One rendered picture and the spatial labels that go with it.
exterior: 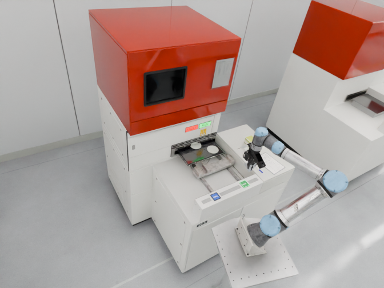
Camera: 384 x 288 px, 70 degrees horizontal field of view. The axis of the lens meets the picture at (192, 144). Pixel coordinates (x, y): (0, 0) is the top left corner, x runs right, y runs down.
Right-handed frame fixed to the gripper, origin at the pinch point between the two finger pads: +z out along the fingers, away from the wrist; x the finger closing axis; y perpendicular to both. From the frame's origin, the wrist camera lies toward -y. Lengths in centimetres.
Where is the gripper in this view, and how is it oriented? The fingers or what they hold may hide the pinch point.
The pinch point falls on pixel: (250, 171)
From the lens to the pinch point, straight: 195.7
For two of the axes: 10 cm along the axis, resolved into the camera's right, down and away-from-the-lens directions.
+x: -8.5, 2.6, -4.5
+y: -5.1, -6.1, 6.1
